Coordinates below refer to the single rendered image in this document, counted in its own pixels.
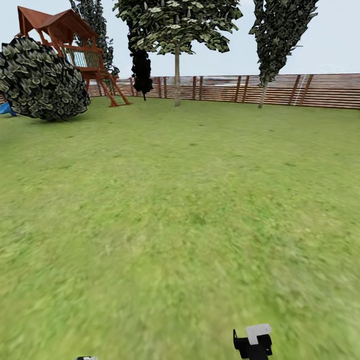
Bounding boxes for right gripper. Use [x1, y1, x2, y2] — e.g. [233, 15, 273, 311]
[233, 334, 272, 360]

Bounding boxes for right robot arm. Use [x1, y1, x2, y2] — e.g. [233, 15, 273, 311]
[233, 323, 272, 360]

